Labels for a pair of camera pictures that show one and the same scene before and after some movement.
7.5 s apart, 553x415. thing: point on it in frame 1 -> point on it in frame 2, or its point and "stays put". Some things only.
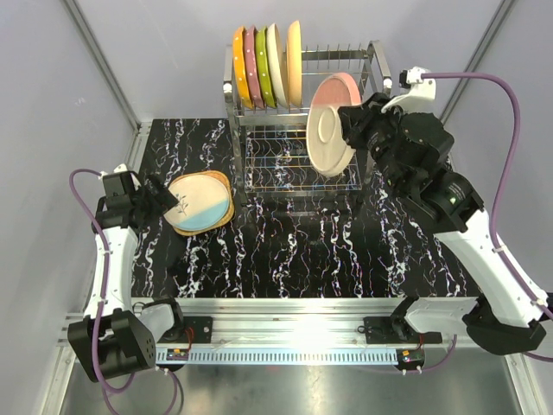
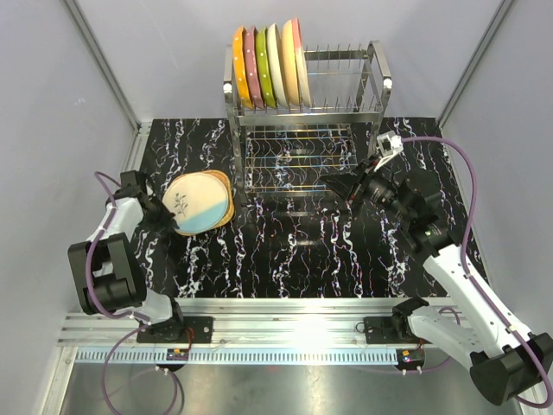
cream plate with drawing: [278, 65] stays put
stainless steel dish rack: [269, 146] stays put
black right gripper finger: [356, 125] -> [341, 184]
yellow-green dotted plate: [265, 75] stays put
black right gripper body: [385, 128] -> [383, 192]
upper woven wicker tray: [224, 177] stays put
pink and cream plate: [327, 150] -> [302, 74]
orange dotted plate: [242, 68] stays put
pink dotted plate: [263, 64] -> [251, 42]
